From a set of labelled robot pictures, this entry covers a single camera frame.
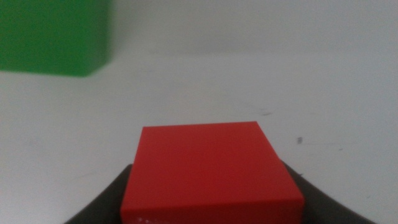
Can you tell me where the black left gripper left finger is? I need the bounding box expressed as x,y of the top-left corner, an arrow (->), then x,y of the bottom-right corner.
63,164 -> 134,224

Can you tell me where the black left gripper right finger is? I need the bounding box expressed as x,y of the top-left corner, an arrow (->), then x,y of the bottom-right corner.
281,160 -> 379,224

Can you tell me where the red cube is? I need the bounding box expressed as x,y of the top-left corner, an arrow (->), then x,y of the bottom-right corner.
120,121 -> 305,224

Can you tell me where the green cube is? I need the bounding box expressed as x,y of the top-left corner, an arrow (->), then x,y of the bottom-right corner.
0,0 -> 113,78

